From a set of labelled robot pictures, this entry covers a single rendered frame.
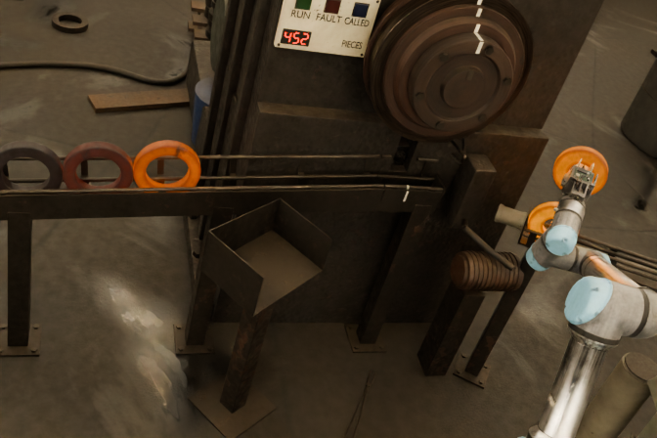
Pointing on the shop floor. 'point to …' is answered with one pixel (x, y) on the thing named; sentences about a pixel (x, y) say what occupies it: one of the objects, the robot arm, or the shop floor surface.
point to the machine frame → (307, 105)
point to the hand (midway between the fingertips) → (583, 166)
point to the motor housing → (464, 304)
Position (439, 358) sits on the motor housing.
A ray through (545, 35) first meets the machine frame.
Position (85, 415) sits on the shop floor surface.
